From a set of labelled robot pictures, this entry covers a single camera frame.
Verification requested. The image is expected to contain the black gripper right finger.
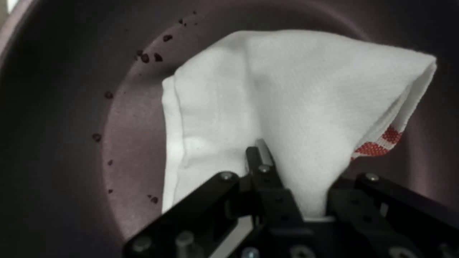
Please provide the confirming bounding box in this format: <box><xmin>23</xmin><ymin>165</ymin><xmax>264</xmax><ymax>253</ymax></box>
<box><xmin>327</xmin><ymin>171</ymin><xmax>459</xmax><ymax>241</ymax></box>

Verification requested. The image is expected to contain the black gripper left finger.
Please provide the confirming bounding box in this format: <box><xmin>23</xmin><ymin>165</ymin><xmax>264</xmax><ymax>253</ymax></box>
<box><xmin>122</xmin><ymin>138</ymin><xmax>304</xmax><ymax>258</ymax></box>

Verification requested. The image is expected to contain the white towel with red stripe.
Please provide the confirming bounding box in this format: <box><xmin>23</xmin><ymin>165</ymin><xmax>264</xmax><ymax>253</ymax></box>
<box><xmin>159</xmin><ymin>29</ymin><xmax>438</xmax><ymax>221</ymax></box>

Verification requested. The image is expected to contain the black frying pan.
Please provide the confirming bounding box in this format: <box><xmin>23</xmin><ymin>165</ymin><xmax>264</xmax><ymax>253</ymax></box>
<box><xmin>0</xmin><ymin>0</ymin><xmax>459</xmax><ymax>258</ymax></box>

